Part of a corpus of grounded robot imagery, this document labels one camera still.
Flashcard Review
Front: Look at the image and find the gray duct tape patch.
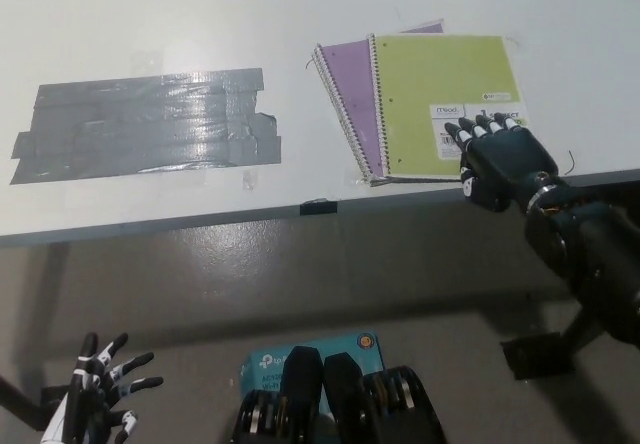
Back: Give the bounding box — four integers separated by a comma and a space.
8, 67, 283, 186

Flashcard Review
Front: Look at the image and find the green spiral notebook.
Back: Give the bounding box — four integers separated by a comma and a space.
367, 33, 532, 185

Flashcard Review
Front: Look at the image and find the purple spiral notebook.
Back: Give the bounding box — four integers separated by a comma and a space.
312, 17, 445, 188

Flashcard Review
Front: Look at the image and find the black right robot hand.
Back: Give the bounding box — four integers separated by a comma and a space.
443, 113, 561, 214

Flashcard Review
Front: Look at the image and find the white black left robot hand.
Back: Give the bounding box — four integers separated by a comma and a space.
38, 332, 165, 444

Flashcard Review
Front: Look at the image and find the teal router box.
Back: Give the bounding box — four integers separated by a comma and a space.
238, 331, 385, 415

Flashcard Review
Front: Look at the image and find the small black tape piece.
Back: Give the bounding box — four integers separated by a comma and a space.
299, 198, 339, 215

